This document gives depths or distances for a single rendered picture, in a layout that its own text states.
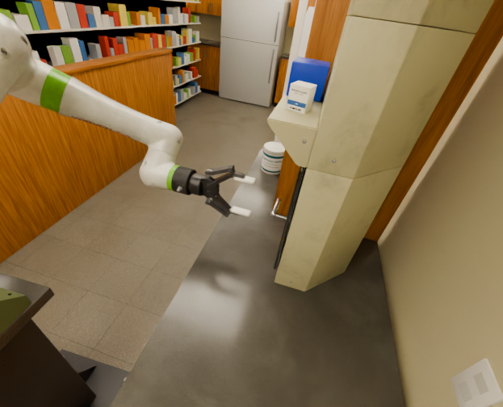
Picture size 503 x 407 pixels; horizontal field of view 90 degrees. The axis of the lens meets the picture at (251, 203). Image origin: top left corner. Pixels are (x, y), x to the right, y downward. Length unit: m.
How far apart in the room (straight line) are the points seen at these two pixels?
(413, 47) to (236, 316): 0.79
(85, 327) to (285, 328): 1.46
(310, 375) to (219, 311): 0.31
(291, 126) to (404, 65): 0.23
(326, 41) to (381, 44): 0.38
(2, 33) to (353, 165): 0.79
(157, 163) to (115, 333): 1.31
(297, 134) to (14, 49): 0.63
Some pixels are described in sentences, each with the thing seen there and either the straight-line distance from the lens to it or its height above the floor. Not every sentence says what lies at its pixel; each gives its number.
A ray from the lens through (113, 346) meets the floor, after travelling 1.94.
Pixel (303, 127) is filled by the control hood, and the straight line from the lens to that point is 0.60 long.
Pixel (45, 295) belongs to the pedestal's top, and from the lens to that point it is 1.05.
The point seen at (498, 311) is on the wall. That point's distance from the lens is 0.73.
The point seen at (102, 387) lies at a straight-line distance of 1.86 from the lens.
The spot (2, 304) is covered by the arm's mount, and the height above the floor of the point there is 1.02.
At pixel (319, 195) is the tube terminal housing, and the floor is 1.34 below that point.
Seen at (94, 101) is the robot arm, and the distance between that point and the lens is 0.94.
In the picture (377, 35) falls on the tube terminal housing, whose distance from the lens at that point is 0.57.
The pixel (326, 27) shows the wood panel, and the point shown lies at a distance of 0.93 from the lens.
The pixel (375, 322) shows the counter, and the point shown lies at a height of 0.94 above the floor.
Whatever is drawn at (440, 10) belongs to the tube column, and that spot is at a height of 1.73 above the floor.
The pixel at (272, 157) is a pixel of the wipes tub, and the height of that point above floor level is 1.05.
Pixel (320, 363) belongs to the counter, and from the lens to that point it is 0.86.
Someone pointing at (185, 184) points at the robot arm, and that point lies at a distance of 0.87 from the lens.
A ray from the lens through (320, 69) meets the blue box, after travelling 0.78.
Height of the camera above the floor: 1.71
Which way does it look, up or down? 38 degrees down
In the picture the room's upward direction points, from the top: 8 degrees clockwise
